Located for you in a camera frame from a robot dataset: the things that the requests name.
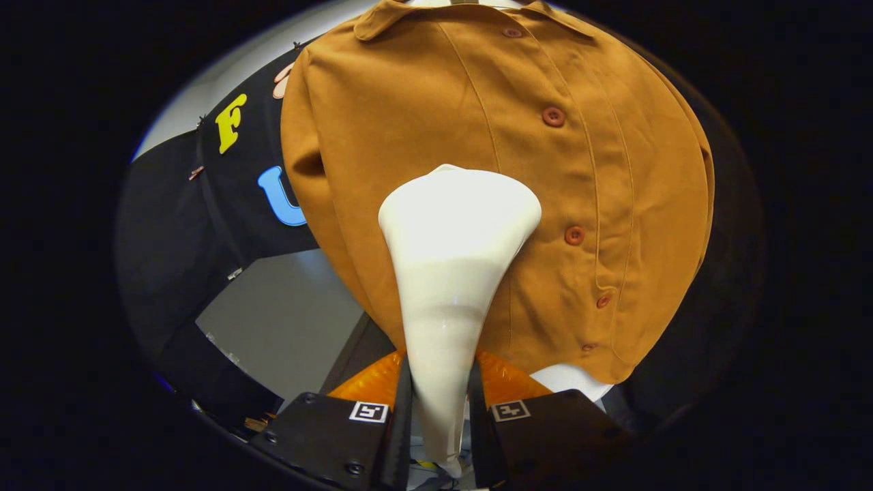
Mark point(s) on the orange-brown button shirt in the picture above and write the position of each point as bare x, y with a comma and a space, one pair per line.
423, 102

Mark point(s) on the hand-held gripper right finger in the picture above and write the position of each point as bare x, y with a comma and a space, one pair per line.
481, 436

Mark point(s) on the white garment steamer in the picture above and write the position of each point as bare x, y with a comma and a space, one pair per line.
450, 273

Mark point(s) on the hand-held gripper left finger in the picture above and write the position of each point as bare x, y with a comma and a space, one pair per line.
399, 436

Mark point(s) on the small silver clip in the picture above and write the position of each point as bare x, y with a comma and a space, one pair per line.
234, 273

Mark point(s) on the white mannequin torso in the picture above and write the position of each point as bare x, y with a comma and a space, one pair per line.
566, 382

